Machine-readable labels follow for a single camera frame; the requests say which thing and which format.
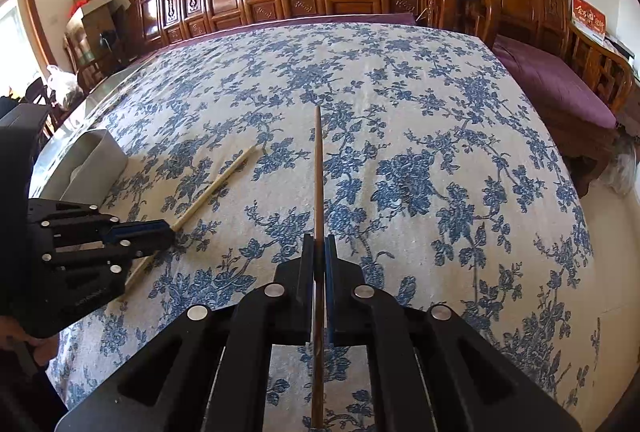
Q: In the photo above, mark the grey utensil box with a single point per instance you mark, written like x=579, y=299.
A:
x=100, y=162

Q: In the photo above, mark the clear plastic bag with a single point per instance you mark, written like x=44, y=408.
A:
x=620, y=167

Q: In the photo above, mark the red wall calendar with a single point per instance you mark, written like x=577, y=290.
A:
x=589, y=18

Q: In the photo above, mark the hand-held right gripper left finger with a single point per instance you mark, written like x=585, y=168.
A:
x=309, y=272

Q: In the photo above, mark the person's left hand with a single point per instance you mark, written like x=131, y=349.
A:
x=42, y=349

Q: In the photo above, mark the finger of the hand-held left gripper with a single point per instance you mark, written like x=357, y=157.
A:
x=145, y=230
x=145, y=248

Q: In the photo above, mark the stack of cardboard boxes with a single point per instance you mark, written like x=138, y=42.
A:
x=92, y=7

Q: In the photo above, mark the blue floral tablecloth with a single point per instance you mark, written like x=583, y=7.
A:
x=400, y=137

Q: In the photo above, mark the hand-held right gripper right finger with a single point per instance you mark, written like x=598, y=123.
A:
x=329, y=272

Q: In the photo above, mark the dark wooden chair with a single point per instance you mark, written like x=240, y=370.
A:
x=37, y=102

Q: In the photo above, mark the wooden armchair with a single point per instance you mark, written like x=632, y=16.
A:
x=460, y=7

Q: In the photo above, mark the dark brown chopstick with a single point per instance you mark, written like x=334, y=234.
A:
x=318, y=172

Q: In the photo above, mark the white plastic bag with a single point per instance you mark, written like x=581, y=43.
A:
x=64, y=84

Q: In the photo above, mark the cream chopstick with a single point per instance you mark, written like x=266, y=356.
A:
x=220, y=182

